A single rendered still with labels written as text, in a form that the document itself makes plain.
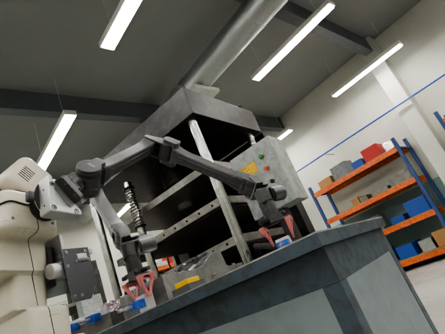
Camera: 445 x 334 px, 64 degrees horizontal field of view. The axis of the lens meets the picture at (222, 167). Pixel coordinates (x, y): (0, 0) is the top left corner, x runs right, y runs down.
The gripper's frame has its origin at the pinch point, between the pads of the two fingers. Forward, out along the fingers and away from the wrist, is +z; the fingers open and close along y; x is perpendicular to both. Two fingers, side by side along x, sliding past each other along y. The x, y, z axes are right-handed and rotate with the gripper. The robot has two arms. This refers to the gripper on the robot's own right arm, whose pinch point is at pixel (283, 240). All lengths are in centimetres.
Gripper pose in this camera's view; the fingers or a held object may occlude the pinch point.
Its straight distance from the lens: 129.8
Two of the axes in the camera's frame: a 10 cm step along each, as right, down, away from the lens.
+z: 3.7, 8.7, -3.4
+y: -8.7, 4.5, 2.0
